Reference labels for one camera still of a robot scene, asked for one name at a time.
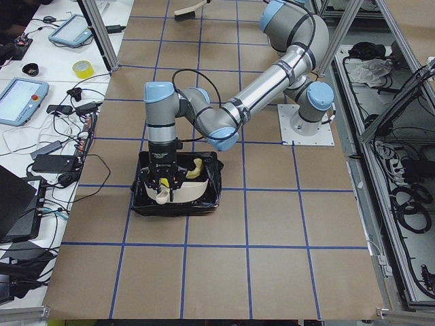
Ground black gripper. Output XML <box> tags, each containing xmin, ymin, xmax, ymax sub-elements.
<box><xmin>142</xmin><ymin>139</ymin><xmax>180</xmax><ymax>192</ymax></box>

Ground yellow sponge piece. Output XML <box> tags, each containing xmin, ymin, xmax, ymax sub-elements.
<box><xmin>160</xmin><ymin>178</ymin><xmax>170</xmax><ymax>188</ymax></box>

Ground toy croissant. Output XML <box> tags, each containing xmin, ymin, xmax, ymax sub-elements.
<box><xmin>186</xmin><ymin>158</ymin><xmax>203</xmax><ymax>179</ymax></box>

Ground white plastic dustpan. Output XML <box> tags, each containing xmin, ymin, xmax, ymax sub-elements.
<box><xmin>145</xmin><ymin>179</ymin><xmax>209</xmax><ymax>204</ymax></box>

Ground white hand brush black bristles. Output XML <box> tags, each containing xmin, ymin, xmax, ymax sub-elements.
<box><xmin>174</xmin><ymin>0</ymin><xmax>211</xmax><ymax>22</ymax></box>

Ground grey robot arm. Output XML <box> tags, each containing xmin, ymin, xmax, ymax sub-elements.
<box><xmin>140</xmin><ymin>1</ymin><xmax>334</xmax><ymax>193</ymax></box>

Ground bin with black bag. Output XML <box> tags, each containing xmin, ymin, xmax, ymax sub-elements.
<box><xmin>131</xmin><ymin>151</ymin><xmax>224</xmax><ymax>216</ymax></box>

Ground black power adapter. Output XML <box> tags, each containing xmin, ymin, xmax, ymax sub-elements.
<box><xmin>32</xmin><ymin>154</ymin><xmax>78</xmax><ymax>173</ymax></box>

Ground yellow tape roll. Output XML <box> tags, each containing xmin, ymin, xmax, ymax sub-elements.
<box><xmin>72</xmin><ymin>60</ymin><xmax>94</xmax><ymax>79</ymax></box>

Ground black laptop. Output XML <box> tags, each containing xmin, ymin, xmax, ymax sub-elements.
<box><xmin>1</xmin><ymin>167</ymin><xmax>46</xmax><ymax>244</ymax></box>

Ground blue teach pendant near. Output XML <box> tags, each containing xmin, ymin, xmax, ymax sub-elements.
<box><xmin>1</xmin><ymin>77</ymin><xmax>49</xmax><ymax>126</ymax></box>

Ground blue teach pendant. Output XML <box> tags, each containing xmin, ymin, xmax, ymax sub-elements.
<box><xmin>1</xmin><ymin>77</ymin><xmax>49</xmax><ymax>126</ymax></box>
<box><xmin>48</xmin><ymin>14</ymin><xmax>92</xmax><ymax>48</ymax></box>

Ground blue teach pendant far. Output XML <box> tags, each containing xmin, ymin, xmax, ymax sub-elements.
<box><xmin>48</xmin><ymin>14</ymin><xmax>92</xmax><ymax>48</ymax></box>

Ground aluminium frame post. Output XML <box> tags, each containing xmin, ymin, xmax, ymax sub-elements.
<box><xmin>77</xmin><ymin>0</ymin><xmax>119</xmax><ymax>74</ymax></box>

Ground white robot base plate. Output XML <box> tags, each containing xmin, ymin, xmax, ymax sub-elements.
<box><xmin>277</xmin><ymin>104</ymin><xmax>335</xmax><ymax>147</ymax></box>

